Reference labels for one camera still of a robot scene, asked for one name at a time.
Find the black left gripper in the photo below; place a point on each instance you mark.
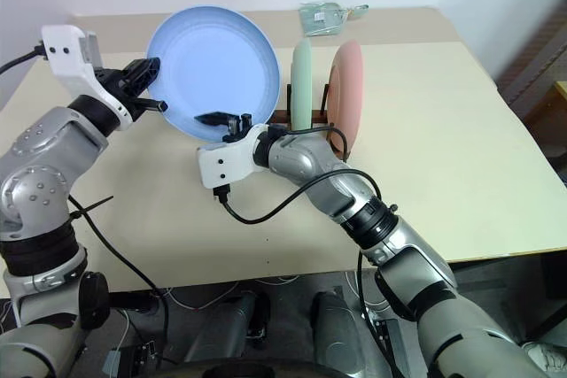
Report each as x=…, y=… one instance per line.
x=116, y=82

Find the white sneaker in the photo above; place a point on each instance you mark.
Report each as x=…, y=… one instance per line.
x=547, y=356

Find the dark grey rounded robot leg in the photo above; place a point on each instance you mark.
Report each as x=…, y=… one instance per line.
x=226, y=329
x=341, y=334

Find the dark wooden dish rack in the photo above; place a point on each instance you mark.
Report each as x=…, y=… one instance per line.
x=281, y=117

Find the pink plate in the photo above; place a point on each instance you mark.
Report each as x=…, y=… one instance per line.
x=347, y=86

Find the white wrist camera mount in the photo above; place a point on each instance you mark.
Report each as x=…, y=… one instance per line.
x=73, y=68
x=221, y=163

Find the green plate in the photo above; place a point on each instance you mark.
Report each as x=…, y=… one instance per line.
x=302, y=81

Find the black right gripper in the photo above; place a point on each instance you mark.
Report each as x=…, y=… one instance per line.
x=235, y=126

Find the blue plate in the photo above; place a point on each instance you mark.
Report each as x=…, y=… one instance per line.
x=208, y=64

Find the clear plastic bag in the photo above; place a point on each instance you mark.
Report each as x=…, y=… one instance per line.
x=321, y=19

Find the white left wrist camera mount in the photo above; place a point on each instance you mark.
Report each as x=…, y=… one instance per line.
x=73, y=68

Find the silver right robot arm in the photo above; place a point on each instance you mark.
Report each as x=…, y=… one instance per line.
x=310, y=161

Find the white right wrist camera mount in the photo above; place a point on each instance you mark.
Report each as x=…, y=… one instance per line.
x=221, y=163

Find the small grey floor box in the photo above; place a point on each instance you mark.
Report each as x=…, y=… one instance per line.
x=112, y=361

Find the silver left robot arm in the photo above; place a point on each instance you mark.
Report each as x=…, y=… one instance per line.
x=40, y=165

